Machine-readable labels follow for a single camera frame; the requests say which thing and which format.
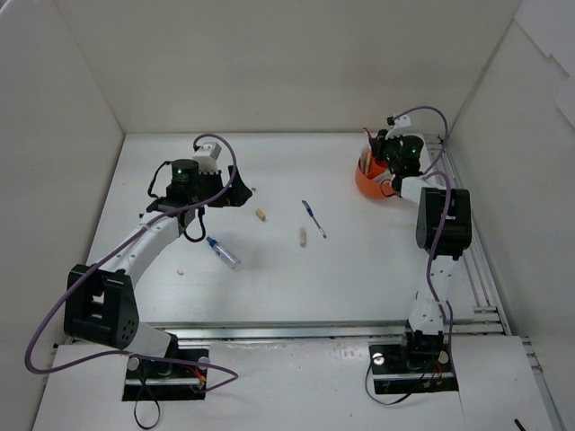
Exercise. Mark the red gel pen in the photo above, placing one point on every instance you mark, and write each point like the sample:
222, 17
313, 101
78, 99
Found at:
368, 135

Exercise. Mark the orange round divided container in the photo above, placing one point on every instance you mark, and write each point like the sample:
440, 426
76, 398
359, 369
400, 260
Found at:
377, 184

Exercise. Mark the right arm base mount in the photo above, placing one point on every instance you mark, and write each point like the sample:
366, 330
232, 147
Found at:
390, 372

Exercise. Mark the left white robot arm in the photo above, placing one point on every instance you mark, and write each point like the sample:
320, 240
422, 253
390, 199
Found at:
102, 307

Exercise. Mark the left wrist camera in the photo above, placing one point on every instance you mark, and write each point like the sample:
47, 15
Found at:
206, 157

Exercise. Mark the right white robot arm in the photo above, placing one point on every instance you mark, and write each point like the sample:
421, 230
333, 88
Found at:
443, 231

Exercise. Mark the yellow beige pen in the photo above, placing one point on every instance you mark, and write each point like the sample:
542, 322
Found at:
366, 162

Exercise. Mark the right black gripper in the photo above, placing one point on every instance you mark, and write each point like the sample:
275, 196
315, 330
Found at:
382, 146

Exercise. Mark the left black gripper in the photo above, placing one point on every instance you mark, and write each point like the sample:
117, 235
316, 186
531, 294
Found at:
225, 189

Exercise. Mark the clear blue glue bottle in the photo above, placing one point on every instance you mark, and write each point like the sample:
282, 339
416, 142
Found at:
223, 254

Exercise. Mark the blue gel pen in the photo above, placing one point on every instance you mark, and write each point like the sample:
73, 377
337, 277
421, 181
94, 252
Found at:
310, 212

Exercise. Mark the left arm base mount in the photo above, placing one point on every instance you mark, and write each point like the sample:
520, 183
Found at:
151, 380

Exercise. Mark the small tan eraser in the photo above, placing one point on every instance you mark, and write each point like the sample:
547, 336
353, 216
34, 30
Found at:
261, 215

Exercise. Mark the aluminium frame rail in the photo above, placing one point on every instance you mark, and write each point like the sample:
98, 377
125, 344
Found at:
502, 385

